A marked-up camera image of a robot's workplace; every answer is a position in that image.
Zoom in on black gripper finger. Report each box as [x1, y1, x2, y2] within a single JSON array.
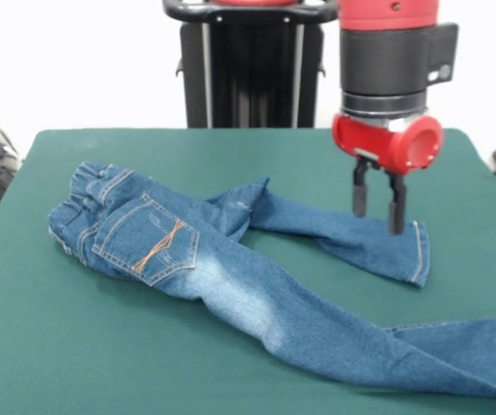
[[352, 159, 371, 218], [386, 170, 408, 237]]

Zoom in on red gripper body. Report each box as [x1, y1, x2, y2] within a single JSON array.
[[331, 112, 444, 176]]

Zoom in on blue denim jeans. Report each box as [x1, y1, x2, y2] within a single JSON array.
[[47, 160, 496, 401]]

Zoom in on dark green table cloth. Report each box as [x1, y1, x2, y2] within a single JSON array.
[[0, 126, 496, 415]]

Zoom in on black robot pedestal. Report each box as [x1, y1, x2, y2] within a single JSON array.
[[163, 0, 345, 129]]

